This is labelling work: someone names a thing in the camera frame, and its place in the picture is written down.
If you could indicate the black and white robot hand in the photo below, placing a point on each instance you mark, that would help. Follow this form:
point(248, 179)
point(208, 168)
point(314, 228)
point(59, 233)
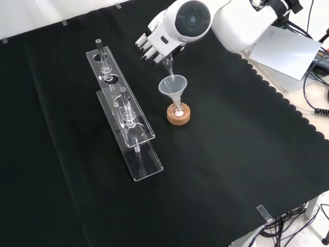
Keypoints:
point(156, 43)

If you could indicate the translucent plastic funnel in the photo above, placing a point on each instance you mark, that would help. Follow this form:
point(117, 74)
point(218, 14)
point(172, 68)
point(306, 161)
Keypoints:
point(177, 88)

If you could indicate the small glass round-bottom flask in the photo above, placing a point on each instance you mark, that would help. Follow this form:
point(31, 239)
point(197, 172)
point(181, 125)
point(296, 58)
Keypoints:
point(178, 111)

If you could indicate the clear acrylic funnel stand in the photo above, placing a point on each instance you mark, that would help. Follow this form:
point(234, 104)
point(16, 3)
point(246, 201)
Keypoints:
point(133, 128)

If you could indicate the black bench cloth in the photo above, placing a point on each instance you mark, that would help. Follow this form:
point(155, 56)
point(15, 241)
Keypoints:
point(218, 159)

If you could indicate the pale board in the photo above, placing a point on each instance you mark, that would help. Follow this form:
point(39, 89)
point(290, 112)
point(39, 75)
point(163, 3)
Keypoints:
point(288, 54)

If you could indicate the black power adapter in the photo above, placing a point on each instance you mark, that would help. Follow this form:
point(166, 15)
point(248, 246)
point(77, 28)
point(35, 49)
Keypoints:
point(321, 60)

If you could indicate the grey table leg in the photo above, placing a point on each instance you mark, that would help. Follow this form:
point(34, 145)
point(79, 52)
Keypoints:
point(312, 211)

